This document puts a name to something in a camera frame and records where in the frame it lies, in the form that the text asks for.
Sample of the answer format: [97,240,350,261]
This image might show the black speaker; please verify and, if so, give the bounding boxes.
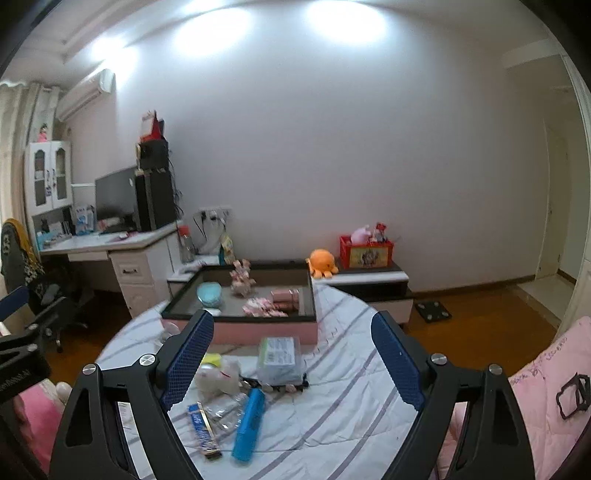
[137,140,170,172]

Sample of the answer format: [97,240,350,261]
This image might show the small pink block toy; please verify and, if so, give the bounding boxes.
[242,298,287,318]

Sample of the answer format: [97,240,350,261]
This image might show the clear plastic wrapper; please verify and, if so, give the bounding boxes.
[203,392,250,432]

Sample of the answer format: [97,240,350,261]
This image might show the white desk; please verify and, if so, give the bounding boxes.
[32,222,183,319]

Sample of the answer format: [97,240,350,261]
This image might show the rose gold case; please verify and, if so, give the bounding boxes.
[270,288,301,313]

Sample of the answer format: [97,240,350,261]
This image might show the pink blanket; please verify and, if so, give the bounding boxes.
[11,381,70,474]

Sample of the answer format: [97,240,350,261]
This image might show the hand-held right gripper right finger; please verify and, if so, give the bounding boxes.
[370,310,539,480]

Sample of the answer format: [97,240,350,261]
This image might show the beige curtain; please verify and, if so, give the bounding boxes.
[0,80,61,296]

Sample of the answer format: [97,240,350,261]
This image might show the white wardrobe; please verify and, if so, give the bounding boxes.
[558,51,591,328]

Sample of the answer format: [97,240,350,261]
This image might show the pink storage box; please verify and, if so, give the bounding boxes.
[161,261,319,346]

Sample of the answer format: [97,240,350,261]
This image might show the red-capped bottle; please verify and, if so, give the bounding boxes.
[179,225,195,264]

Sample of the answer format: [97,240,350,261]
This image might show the white glass-door cabinet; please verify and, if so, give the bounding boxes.
[24,140,73,215]

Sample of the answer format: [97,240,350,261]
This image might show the blue snack bar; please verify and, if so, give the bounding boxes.
[187,401,223,460]

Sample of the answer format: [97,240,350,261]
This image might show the blue and white box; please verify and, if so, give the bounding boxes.
[74,205,95,234]

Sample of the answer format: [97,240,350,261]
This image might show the red and white box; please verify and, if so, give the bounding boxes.
[141,111,165,141]

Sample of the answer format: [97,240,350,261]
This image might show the black monitor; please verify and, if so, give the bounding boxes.
[95,166,139,232]

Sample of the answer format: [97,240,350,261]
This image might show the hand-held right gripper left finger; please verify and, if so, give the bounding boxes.
[48,309,215,480]

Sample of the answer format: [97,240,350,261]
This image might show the pink block figure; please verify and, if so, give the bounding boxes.
[229,259,257,296]

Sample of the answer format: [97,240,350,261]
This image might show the red storage crate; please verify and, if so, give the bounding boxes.
[339,234,394,269]

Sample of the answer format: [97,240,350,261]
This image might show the black bathroom scale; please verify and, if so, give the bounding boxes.
[414,302,452,321]

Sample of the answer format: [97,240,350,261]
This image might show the orange octopus plush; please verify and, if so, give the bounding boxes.
[306,249,340,279]

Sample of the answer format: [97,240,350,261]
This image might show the black computer tower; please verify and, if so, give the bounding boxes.
[134,170,178,233]

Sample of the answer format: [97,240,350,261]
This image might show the black plastic frame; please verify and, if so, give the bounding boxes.
[556,373,591,420]

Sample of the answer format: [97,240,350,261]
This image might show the teal round case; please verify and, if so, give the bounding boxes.
[196,282,225,309]

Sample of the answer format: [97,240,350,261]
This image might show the clear plastic box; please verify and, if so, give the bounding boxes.
[256,336,306,386]

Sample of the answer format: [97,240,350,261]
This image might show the white air conditioner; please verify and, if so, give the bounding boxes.
[55,69,116,123]

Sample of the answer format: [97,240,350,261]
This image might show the blue highlighter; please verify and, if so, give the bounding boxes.
[231,388,267,462]

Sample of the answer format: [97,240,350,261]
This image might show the pink quilt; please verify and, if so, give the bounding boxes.
[438,316,591,480]

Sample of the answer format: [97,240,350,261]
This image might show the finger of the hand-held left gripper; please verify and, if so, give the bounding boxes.
[0,285,29,324]
[0,323,42,354]

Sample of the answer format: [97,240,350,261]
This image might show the small doll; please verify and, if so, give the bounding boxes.
[194,360,243,395]

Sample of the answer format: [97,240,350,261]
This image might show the small white side table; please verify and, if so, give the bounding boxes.
[166,258,208,296]

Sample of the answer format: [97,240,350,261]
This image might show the dark patterned jacket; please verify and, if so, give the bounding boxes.
[0,219,44,301]

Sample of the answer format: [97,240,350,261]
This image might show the black pearl hair clip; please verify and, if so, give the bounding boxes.
[240,376,310,394]

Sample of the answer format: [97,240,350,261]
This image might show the white door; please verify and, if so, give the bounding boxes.
[538,129,571,278]

